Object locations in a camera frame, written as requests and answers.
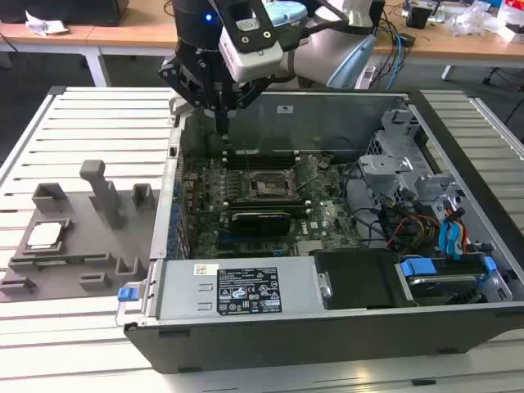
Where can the silver chipset heatsink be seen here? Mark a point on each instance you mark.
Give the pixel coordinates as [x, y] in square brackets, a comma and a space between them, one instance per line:
[309, 247]

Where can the silver CPU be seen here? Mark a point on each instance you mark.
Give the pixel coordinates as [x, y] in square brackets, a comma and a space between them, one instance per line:
[45, 235]

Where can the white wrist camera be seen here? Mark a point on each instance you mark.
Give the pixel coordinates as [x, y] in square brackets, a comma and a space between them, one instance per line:
[254, 61]

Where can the metal drive cage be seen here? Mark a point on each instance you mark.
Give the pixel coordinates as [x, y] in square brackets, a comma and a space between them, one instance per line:
[385, 172]

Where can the grey case latch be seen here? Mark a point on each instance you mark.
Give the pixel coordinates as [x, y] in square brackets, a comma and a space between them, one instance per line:
[178, 106]

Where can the white power strip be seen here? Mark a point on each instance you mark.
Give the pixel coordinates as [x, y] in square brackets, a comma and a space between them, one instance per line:
[366, 78]

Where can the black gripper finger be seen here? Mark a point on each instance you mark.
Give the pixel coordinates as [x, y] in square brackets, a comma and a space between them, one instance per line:
[218, 123]
[226, 123]

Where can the black PC case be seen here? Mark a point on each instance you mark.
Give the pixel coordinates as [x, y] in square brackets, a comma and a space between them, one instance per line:
[286, 344]

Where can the CPU socket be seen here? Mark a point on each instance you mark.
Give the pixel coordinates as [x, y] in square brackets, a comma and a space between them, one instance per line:
[268, 186]

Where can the green RAM stick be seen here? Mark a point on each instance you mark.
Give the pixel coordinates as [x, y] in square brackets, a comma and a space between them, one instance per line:
[75, 258]

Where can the green motherboard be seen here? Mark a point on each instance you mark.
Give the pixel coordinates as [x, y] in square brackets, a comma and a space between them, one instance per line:
[327, 221]

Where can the small black box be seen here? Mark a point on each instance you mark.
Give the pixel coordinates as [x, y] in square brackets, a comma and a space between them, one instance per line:
[417, 18]

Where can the grey power supply unit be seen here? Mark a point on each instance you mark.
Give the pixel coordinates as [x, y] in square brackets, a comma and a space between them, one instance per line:
[184, 286]

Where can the wooden desk white frame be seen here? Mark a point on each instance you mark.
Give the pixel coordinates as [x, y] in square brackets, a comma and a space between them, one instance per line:
[123, 32]
[450, 47]

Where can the grey parts rack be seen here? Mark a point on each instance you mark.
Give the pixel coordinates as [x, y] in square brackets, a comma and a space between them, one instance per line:
[86, 241]

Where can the hard disk in blue carrier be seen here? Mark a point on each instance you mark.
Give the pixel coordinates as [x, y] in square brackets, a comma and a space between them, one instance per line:
[417, 268]

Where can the black graphics card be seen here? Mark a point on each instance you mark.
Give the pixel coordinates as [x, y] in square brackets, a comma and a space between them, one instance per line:
[258, 224]

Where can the black RAM slot bank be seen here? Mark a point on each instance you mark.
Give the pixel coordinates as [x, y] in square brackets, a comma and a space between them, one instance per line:
[266, 202]
[266, 161]

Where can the black computer box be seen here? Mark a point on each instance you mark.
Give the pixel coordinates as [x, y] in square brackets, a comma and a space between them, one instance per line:
[61, 10]

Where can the blue release latch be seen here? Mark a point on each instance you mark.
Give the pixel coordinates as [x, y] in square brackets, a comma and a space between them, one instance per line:
[126, 295]

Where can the crumpled white paper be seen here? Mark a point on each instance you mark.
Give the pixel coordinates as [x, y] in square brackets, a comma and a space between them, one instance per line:
[45, 26]

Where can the black label sticker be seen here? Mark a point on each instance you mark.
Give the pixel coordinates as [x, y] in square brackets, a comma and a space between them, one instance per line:
[247, 290]

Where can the red white carton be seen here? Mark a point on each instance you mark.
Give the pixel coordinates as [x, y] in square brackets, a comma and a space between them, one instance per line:
[513, 8]

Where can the clear plastic bags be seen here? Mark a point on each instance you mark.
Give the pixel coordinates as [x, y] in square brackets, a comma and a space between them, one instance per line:
[475, 18]

